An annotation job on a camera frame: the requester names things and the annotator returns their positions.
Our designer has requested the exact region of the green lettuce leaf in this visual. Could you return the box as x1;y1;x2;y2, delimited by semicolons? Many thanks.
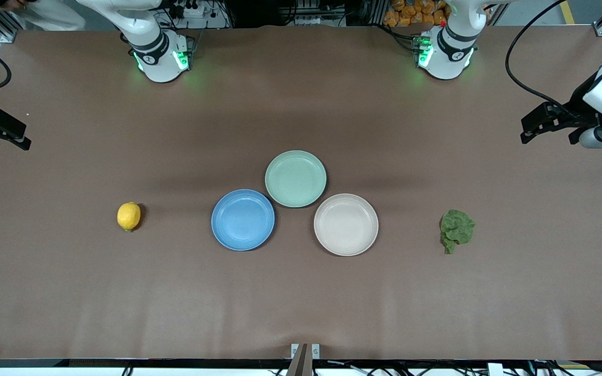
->
439;209;476;255

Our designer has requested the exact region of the yellow lemon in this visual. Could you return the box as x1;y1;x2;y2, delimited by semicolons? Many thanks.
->
117;202;142;232

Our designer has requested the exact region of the person in white clothes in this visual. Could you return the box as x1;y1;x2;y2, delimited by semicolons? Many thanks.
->
0;0;87;31

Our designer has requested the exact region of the brown table cover sheet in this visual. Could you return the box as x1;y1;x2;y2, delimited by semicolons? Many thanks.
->
0;26;602;361

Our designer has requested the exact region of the bag of orange items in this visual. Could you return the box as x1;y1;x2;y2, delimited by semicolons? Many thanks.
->
383;0;448;28

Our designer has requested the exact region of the beige plate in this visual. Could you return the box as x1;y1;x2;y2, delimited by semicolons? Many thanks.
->
314;193;379;257

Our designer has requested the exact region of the white power strip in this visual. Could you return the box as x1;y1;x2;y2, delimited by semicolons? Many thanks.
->
173;3;228;29

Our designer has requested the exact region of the blue plate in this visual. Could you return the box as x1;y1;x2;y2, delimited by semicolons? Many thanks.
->
211;189;275;252

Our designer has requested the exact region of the mint green plate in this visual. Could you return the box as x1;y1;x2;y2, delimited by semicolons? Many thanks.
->
265;150;327;208

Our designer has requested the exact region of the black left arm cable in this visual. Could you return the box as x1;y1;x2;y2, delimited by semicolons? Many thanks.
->
505;0;585;108

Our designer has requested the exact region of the small metal bracket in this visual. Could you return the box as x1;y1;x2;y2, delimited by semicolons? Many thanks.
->
291;343;321;360

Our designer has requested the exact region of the brown camera pole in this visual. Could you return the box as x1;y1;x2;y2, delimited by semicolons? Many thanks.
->
286;343;314;376

